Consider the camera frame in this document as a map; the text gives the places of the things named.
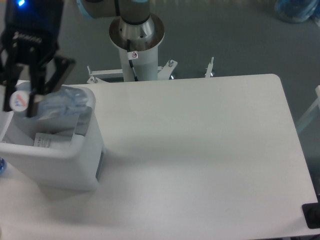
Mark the white plastic packaging bag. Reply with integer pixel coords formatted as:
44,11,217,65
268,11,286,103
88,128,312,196
33,132,72,149

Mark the black device at table edge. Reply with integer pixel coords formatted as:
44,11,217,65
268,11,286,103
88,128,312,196
301,202,320,229

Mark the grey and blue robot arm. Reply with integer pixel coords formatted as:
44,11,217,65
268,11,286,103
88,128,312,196
0,0,165,118

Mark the white open trash can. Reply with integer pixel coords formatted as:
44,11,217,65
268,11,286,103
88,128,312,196
0,80,105,191

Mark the blue plastic bag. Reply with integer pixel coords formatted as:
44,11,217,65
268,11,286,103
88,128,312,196
274,0,320,24

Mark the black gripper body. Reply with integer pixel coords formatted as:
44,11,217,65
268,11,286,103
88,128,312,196
0,0,64,66

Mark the blue bottle cap at left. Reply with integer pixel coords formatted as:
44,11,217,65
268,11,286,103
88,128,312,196
0,157,7,175

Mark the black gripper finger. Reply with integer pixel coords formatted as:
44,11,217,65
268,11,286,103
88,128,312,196
26,48,77,118
0,46,24,112

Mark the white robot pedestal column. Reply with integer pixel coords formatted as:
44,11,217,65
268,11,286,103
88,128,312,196
118,46,158,82

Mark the black cable on pedestal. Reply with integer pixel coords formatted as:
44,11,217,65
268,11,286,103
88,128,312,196
126,39,139,82

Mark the white metal base frame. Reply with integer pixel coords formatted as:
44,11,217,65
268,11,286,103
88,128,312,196
86,57,216,85

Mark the white frame at right edge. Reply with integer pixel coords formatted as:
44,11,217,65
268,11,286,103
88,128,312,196
296,85,320,134

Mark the crushed clear plastic bottle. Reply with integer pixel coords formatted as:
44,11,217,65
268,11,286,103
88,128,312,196
9,82,90,121

